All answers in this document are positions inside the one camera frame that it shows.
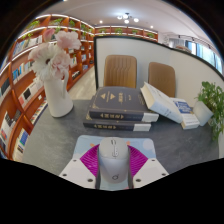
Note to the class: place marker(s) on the pink and white flowers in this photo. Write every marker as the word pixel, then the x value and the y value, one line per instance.
pixel 53 58

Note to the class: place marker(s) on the green plant in white pot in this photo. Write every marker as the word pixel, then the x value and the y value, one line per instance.
pixel 210 96

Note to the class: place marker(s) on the blue and white book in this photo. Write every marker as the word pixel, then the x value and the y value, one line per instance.
pixel 186 113

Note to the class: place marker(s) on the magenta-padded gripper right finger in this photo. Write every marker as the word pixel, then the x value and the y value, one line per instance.
pixel 150 170

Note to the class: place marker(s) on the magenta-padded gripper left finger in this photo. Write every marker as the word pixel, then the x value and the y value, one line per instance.
pixel 75 170

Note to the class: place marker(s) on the large glass window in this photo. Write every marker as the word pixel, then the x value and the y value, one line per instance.
pixel 203 51

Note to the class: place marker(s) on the multi-bulb ceiling lamp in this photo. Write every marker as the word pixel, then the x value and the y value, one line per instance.
pixel 126 17

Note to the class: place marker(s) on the white partition with black edge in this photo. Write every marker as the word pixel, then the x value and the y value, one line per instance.
pixel 140 50

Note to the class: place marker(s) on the light grey computer mouse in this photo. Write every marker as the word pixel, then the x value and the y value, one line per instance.
pixel 113 163

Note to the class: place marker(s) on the white ceramic vase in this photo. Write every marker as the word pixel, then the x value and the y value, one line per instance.
pixel 57 98

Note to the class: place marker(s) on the orange wooden bookshelf unit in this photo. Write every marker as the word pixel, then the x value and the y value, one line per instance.
pixel 20 90

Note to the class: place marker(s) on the large dark grey book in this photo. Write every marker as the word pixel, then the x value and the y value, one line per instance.
pixel 116 101

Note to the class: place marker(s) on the thick white book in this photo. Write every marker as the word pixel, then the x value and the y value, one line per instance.
pixel 160 103

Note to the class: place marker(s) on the thin dark grey book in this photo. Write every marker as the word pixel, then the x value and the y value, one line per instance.
pixel 113 126

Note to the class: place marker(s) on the tan padded chair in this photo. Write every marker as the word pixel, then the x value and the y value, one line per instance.
pixel 162 78
pixel 120 71

